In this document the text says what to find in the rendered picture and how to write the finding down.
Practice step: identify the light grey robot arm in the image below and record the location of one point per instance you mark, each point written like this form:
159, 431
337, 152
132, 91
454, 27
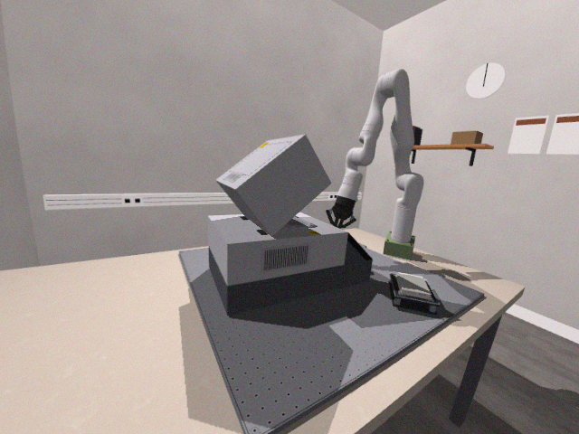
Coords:
392, 84

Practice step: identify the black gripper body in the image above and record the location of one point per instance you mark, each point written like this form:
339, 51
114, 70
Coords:
344, 205

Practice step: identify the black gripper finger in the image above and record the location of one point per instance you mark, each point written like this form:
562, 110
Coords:
352, 219
329, 212

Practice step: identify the white microplate with grey wells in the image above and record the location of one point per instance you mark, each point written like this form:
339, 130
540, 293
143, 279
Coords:
413, 286

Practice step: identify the light grey benchtop lab instrument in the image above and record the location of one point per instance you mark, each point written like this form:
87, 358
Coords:
255, 258

